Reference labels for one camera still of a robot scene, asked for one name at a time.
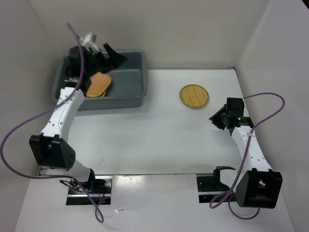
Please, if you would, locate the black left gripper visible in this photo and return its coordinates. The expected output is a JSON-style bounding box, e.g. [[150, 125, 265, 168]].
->
[[84, 43, 127, 77]]

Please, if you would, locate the rounded tan woven tray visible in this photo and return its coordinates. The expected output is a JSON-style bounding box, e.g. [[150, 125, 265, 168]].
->
[[86, 72, 112, 94]]

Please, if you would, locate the round orange woven tray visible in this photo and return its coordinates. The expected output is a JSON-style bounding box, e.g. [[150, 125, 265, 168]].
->
[[86, 91, 106, 98]]

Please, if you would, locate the round yellow-green woven tray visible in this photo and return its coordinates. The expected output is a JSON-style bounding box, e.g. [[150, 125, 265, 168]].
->
[[179, 84, 210, 109]]

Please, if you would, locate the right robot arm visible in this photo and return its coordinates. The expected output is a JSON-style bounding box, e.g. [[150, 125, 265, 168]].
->
[[209, 98, 283, 209]]

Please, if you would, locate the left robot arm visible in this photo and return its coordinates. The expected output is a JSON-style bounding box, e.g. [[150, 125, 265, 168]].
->
[[29, 43, 127, 193]]

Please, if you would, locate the grey plastic bin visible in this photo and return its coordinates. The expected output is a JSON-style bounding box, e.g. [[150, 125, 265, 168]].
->
[[52, 50, 148, 111]]

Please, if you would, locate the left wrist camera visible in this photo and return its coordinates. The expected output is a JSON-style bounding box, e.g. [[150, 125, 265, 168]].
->
[[80, 32, 99, 52]]

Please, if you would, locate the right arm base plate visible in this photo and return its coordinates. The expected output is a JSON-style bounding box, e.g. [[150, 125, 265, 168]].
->
[[197, 174, 229, 203]]

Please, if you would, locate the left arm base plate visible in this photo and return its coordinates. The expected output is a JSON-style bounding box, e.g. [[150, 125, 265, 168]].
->
[[59, 175, 113, 206]]

